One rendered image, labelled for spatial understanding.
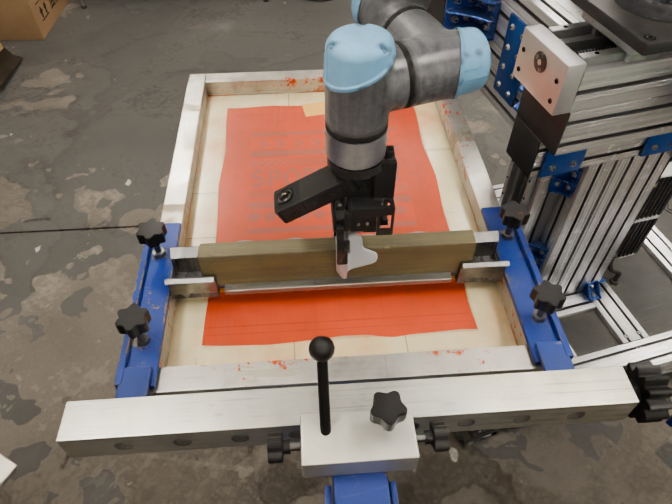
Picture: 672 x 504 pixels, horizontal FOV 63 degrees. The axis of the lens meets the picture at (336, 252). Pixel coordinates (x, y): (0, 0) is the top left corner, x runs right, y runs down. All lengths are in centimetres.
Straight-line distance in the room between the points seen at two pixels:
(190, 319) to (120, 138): 215
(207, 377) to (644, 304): 157
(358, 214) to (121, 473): 133
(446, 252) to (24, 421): 156
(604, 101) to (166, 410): 82
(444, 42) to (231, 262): 41
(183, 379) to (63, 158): 224
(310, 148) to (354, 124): 52
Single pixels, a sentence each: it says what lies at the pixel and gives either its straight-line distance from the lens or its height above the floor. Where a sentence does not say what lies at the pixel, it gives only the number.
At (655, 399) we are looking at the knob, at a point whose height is 104.
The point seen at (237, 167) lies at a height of 95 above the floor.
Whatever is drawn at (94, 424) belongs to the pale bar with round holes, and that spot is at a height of 104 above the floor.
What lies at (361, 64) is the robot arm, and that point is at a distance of 59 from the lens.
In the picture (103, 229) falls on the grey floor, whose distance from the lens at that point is 249.
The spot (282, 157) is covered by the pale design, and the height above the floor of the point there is 95.
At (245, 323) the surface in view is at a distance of 86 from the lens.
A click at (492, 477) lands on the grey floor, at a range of 181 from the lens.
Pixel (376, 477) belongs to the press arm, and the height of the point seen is 104.
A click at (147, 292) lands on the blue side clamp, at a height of 100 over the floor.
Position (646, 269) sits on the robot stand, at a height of 21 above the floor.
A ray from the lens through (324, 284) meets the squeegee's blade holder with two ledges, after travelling 84.
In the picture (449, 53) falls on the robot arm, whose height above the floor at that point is 134.
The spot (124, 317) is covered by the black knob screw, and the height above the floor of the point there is 106.
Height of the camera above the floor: 165
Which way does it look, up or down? 48 degrees down
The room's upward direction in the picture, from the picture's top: straight up
